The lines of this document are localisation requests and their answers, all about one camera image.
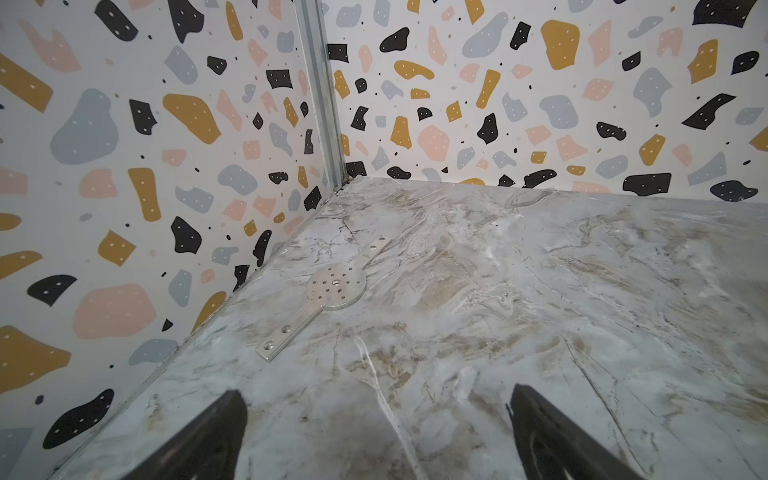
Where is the aluminium corner post left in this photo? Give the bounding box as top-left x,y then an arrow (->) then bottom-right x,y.
294,0 -> 348,193

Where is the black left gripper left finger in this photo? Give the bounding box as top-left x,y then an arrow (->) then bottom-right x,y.
125,390 -> 248,480

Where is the metal mounting plate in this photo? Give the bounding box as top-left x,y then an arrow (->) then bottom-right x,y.
255,236 -> 392,362

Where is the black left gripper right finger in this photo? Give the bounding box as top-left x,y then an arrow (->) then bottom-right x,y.
507,384 -> 640,480

